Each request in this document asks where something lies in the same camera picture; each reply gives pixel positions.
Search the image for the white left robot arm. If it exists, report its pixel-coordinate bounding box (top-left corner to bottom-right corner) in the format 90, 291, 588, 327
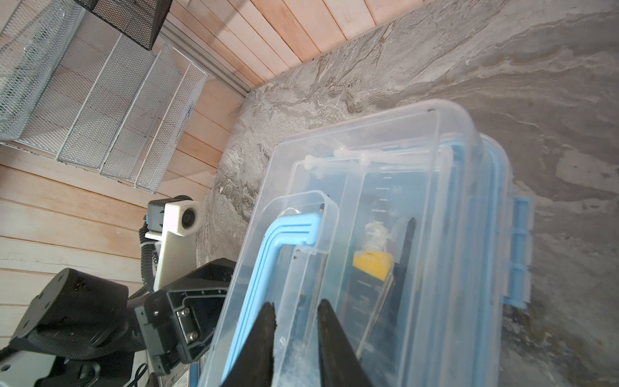
1, 258, 235, 386

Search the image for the black yellow utility knife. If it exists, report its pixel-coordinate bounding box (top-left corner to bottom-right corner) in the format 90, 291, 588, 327
340, 221, 394, 356

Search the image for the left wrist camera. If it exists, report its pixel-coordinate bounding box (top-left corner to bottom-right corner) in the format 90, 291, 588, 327
140, 195, 201, 292

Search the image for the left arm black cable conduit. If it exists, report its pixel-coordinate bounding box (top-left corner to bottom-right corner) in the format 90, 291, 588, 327
127, 224, 158, 301

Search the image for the white wire mesh shelf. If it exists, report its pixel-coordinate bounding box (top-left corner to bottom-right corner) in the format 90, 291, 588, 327
1, 1, 207, 192

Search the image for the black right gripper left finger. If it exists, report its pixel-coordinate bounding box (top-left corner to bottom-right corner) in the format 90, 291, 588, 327
221, 303, 277, 387

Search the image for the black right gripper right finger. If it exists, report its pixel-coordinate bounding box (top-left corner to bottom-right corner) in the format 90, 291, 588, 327
318, 299, 372, 387

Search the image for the black mesh wall basket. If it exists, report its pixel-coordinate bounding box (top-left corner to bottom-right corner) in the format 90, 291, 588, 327
75, 0, 172, 51

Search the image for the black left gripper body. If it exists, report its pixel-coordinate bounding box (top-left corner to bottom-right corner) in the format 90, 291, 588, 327
130, 258, 235, 377

